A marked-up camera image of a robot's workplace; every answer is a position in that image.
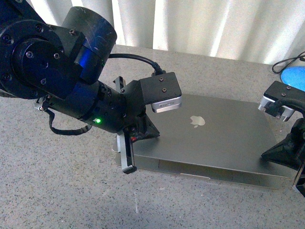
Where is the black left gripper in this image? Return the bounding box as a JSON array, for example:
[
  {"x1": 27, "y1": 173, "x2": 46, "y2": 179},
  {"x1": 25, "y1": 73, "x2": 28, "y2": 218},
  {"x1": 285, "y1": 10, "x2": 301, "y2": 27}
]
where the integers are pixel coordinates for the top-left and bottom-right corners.
[{"x1": 47, "y1": 79, "x2": 160, "y2": 174}]

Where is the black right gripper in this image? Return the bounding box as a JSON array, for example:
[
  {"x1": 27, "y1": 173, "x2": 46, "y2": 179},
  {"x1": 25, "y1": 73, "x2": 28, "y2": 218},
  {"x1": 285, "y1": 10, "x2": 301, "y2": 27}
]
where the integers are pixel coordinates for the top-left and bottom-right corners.
[{"x1": 261, "y1": 118, "x2": 305, "y2": 197}]

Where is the silver grey laptop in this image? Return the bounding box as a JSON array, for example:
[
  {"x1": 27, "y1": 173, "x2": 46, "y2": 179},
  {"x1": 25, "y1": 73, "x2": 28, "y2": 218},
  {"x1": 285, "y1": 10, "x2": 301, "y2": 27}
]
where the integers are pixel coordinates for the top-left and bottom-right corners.
[{"x1": 112, "y1": 92, "x2": 293, "y2": 190}]

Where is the blue round lamp base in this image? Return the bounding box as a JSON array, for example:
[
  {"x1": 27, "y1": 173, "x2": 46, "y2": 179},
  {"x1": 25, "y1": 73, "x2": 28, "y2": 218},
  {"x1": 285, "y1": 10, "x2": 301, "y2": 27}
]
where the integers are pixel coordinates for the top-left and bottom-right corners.
[{"x1": 281, "y1": 66, "x2": 305, "y2": 91}]

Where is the white pleated curtain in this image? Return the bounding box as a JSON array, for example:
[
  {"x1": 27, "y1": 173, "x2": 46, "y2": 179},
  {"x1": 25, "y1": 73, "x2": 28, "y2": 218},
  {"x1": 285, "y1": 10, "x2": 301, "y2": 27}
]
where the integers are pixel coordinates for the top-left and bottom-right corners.
[{"x1": 30, "y1": 0, "x2": 305, "y2": 64}]

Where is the black right camera cable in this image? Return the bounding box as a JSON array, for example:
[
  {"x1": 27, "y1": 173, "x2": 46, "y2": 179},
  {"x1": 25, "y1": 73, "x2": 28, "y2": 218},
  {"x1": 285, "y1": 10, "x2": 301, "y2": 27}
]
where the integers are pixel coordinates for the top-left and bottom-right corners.
[{"x1": 268, "y1": 98, "x2": 305, "y2": 118}]

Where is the black camera cable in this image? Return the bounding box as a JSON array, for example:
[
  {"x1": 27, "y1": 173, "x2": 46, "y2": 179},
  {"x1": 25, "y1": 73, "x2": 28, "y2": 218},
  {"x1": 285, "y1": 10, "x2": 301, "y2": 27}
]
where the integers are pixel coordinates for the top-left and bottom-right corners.
[
  {"x1": 268, "y1": 98, "x2": 305, "y2": 118},
  {"x1": 108, "y1": 53, "x2": 167, "y2": 76}
]

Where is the thin black arm wire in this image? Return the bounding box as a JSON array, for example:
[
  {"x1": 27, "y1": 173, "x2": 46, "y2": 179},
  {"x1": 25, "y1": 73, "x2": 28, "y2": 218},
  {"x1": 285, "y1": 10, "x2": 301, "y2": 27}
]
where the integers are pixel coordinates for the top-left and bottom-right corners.
[{"x1": 47, "y1": 111, "x2": 93, "y2": 135}]

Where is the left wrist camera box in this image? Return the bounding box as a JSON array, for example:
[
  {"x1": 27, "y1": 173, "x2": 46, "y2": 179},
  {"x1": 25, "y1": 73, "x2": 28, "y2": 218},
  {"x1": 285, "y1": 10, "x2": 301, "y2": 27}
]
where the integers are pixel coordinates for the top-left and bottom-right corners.
[{"x1": 140, "y1": 72, "x2": 182, "y2": 113}]

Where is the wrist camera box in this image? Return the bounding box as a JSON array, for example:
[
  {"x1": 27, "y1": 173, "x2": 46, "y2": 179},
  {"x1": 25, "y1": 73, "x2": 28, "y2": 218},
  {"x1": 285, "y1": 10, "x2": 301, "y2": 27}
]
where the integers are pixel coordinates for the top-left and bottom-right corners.
[
  {"x1": 140, "y1": 72, "x2": 182, "y2": 113},
  {"x1": 258, "y1": 81, "x2": 305, "y2": 122}
]

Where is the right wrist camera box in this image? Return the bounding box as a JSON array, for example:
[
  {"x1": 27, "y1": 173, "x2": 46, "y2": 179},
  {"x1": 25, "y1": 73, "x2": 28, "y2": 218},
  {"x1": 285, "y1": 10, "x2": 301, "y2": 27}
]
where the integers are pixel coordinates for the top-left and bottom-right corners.
[{"x1": 258, "y1": 81, "x2": 305, "y2": 122}]

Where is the black left camera cable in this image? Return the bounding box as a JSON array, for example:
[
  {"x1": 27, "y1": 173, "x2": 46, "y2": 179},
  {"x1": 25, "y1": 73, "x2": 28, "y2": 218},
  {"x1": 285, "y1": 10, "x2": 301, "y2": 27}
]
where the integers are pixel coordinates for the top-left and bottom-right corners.
[{"x1": 108, "y1": 53, "x2": 167, "y2": 76}]

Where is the black lamp cable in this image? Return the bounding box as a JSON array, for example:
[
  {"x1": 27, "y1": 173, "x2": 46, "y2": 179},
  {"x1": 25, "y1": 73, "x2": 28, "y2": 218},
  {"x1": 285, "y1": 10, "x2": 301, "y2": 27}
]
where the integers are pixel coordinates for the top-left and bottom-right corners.
[{"x1": 272, "y1": 51, "x2": 305, "y2": 74}]

